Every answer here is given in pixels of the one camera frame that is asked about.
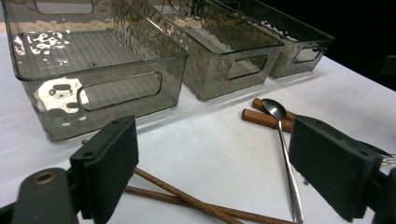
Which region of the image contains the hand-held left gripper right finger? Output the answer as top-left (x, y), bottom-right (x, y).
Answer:
top-left (288, 114), bottom-right (384, 223)

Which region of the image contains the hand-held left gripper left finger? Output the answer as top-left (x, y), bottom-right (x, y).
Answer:
top-left (68, 115), bottom-right (140, 224)

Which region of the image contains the brown wooden chopstick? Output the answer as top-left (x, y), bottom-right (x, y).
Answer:
top-left (124, 185), bottom-right (297, 224)
top-left (81, 138), bottom-right (246, 224)

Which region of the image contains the smoky clear plastic bin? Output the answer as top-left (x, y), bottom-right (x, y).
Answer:
top-left (214, 0), bottom-right (335, 78)
top-left (1, 0), bottom-right (190, 143)
top-left (130, 0), bottom-right (285, 101)

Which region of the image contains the steel spoon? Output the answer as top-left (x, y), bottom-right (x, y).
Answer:
top-left (262, 97), bottom-right (304, 224)

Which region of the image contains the wooden-handled table knife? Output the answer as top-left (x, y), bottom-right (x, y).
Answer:
top-left (241, 108), bottom-right (294, 133)

